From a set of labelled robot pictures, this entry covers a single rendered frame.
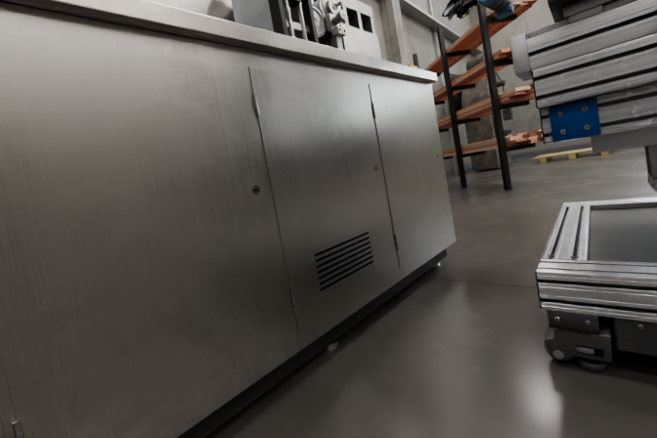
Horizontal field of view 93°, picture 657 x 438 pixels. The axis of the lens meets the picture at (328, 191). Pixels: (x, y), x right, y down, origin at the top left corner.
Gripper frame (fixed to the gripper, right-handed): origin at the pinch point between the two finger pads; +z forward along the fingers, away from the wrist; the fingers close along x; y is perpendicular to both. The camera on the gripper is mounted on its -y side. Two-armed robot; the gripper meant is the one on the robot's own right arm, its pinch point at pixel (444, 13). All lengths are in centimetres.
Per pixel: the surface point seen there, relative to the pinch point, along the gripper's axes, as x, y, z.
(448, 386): -8, 160, -55
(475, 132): 411, -252, 307
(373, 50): -1, -11, 63
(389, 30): 125, -287, 297
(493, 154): 448, -212, 281
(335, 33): -48, 51, 4
